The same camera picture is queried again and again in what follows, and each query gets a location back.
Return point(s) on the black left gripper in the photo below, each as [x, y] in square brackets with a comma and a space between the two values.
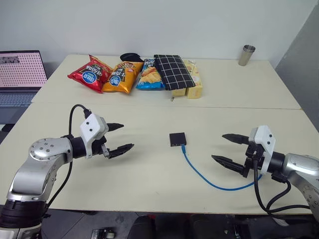
[99, 147]

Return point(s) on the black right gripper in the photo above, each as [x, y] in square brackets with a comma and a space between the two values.
[254, 159]

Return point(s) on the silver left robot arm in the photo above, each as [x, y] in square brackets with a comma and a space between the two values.
[40, 149]

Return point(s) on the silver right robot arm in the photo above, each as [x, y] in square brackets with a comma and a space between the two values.
[299, 164]

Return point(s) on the orange chip bag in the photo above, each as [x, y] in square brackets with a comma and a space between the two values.
[119, 77]

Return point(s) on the red chip bag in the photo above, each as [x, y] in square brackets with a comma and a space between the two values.
[89, 76]

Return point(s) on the yellow snack box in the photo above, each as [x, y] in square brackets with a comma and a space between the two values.
[179, 92]
[195, 92]

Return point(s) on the blue chip bag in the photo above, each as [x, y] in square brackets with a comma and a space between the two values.
[149, 74]

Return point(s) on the black rounded cap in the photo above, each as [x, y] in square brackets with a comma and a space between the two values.
[129, 56]

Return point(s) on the black white checked pouch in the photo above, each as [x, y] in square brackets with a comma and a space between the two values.
[174, 72]

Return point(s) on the steel cup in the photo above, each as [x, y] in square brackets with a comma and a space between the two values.
[246, 56]

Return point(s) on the small black white device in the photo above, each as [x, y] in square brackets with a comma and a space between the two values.
[103, 234]

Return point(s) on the grey laptop with pink screen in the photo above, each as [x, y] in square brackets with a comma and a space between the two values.
[20, 69]

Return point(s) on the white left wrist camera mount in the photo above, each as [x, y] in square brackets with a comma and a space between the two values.
[91, 125]

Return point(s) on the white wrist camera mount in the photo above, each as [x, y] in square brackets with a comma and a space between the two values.
[91, 125]
[268, 139]

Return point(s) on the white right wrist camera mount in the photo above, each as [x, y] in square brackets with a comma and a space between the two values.
[268, 139]

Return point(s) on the small black adapter box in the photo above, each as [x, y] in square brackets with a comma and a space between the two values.
[177, 138]

